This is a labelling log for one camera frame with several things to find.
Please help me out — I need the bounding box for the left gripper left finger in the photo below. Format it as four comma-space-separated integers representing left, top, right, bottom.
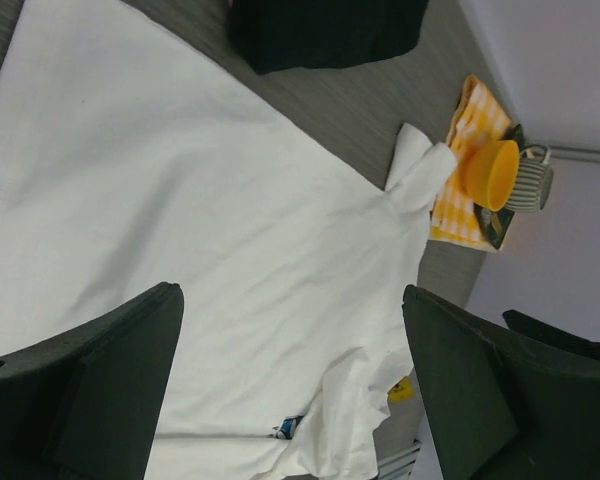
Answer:
0, 282, 184, 479

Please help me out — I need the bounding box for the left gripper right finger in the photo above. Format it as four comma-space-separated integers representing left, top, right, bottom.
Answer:
403, 285, 600, 479

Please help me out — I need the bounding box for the white flower print t-shirt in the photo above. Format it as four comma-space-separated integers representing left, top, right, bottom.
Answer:
0, 1, 456, 479

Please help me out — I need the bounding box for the striped grey cup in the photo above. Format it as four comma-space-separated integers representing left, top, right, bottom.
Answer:
505, 144, 554, 212

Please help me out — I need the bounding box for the orange bowl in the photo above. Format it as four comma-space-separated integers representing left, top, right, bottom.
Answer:
459, 140, 520, 211

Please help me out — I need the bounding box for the orange checkered cloth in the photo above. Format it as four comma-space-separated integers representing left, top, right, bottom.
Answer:
429, 74, 512, 252

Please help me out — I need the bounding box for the folded black t-shirt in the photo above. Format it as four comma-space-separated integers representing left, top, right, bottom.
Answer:
226, 0, 428, 75

